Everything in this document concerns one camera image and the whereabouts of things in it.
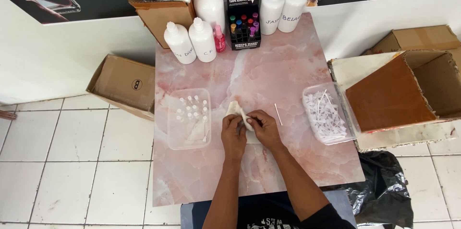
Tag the person's left hand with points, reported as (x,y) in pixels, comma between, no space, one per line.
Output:
(232,140)

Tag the person's right hand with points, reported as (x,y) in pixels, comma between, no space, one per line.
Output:
(268,133)

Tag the person's right fingers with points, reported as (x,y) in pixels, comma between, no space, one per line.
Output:
(256,119)

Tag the person's left fingers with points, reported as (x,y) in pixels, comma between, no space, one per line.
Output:
(234,121)

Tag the white wiping cloth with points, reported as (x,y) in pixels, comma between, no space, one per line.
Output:
(236,109)

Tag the single white sprayer straw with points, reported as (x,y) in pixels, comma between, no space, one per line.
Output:
(278,113)

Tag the white tissue piece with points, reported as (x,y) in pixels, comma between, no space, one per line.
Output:
(196,134)

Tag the group of small clear bottles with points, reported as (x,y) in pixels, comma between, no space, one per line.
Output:
(192,108)

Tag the clear plastic tray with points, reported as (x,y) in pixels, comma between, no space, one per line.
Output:
(351,128)
(173,139)

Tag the heap of white sprayer tubes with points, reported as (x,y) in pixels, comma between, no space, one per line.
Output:
(324,117)

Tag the pink spray bottle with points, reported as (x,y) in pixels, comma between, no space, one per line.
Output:
(219,41)

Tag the large white labelled bottle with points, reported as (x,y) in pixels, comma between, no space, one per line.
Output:
(202,41)
(292,9)
(271,12)
(180,45)

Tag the rows of colourful capped vials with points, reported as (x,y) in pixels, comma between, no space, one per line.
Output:
(248,23)

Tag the person's black shirt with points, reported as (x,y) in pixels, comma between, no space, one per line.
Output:
(266,214)

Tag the flat cardboard box with logo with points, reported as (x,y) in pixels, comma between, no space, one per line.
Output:
(126,81)

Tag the large white uncapped bottle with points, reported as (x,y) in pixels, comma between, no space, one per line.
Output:
(209,7)

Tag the black display box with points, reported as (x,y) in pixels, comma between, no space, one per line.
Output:
(237,0)

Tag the open cardboard box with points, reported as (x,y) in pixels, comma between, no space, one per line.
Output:
(158,20)

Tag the large brown-lined cardboard box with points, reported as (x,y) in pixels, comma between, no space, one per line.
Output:
(389,95)

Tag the black plastic bag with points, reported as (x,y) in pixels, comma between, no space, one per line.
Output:
(381,189)

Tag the torn cardboard box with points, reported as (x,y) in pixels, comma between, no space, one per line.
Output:
(421,38)

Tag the brown wooden stick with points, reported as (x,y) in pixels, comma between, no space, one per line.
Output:
(7,115)

